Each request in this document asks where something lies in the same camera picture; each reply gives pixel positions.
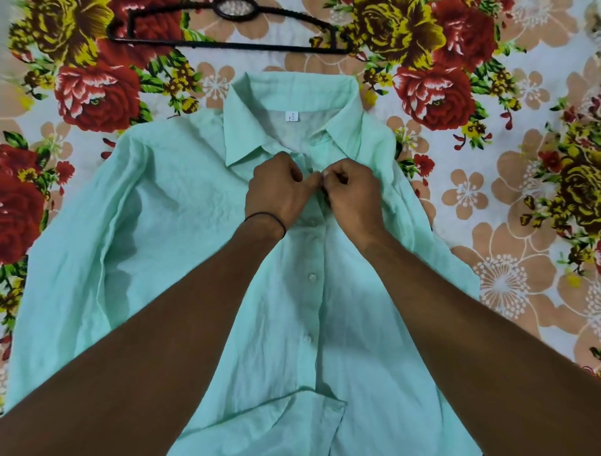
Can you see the person's right hand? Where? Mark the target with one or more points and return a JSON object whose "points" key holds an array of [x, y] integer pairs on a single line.
{"points": [[354, 202]]}

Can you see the person's left hand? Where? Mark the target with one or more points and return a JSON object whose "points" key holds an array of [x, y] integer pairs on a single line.
{"points": [[274, 192]]}

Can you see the person's left thumb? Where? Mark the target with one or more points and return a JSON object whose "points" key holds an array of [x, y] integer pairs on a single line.
{"points": [[310, 184]]}

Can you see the person's right thumb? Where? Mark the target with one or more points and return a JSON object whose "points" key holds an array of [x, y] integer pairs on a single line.
{"points": [[328, 185]]}

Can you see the mint green button shirt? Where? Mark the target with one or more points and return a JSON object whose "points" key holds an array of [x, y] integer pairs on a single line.
{"points": [[188, 263]]}

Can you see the person's left forearm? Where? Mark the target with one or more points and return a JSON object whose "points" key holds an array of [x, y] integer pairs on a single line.
{"points": [[141, 347]]}

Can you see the person's right forearm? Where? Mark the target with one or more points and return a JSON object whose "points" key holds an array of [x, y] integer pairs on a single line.
{"points": [[479, 352]]}

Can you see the black wrist band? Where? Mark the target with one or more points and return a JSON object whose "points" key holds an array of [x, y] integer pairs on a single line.
{"points": [[270, 218]]}

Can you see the black plastic clothes hanger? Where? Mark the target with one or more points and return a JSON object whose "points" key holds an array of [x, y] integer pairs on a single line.
{"points": [[225, 28]]}

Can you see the floral bed sheet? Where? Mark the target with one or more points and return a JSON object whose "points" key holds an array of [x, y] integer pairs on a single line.
{"points": [[507, 141]]}

